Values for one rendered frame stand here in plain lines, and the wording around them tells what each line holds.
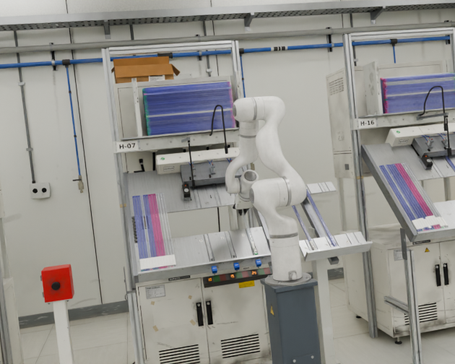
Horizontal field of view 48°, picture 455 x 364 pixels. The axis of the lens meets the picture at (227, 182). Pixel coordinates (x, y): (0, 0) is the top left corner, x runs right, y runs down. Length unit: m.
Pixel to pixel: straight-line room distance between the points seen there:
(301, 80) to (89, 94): 1.86
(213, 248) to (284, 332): 0.66
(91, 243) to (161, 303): 1.72
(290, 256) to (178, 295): 0.94
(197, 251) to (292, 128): 2.33
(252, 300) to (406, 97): 1.55
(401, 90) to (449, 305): 1.34
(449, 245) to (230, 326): 1.41
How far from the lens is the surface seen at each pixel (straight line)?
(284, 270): 2.07
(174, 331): 2.87
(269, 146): 2.09
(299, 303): 2.09
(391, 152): 3.26
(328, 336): 2.83
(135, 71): 3.25
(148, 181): 2.87
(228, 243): 2.57
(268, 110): 2.18
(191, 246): 2.55
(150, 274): 2.45
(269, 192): 2.00
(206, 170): 2.84
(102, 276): 4.46
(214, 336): 2.91
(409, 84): 3.36
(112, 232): 4.40
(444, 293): 3.38
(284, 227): 2.03
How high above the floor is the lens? 1.24
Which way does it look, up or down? 3 degrees down
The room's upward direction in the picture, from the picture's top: 6 degrees counter-clockwise
